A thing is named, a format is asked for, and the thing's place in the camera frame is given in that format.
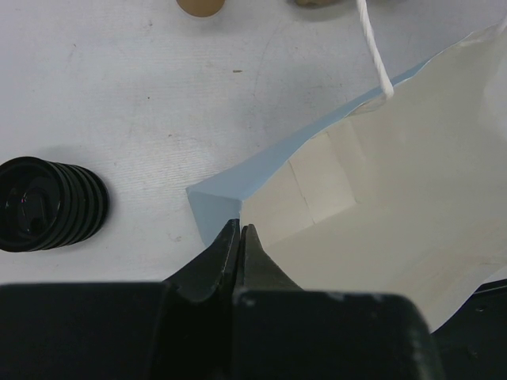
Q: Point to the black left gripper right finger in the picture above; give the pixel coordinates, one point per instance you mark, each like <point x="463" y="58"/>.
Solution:
<point x="281" y="331"/>

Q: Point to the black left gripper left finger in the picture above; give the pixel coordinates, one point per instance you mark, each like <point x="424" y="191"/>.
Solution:
<point x="170" y="329"/>

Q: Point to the light blue paper bag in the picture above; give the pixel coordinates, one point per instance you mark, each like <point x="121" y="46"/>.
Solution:
<point x="402" y="190"/>

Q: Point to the stack of brown paper cups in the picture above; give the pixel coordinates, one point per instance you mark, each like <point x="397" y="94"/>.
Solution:
<point x="201" y="8"/>

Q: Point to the stack of black cup lids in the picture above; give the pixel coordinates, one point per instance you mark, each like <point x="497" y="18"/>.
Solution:
<point x="47" y="205"/>

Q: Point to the remaining brown pulp carrier stack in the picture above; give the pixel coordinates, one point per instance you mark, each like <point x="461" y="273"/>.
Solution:
<point x="315" y="3"/>

